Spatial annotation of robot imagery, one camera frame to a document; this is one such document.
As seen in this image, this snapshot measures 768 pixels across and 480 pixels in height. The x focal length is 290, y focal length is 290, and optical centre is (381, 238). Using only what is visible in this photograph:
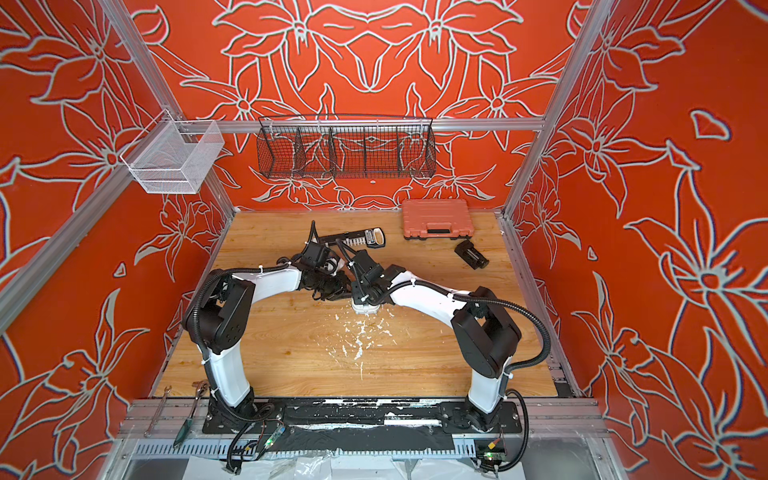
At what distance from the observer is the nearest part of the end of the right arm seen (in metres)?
0.63

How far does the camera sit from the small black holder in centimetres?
104

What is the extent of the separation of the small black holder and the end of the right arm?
18.7 inches
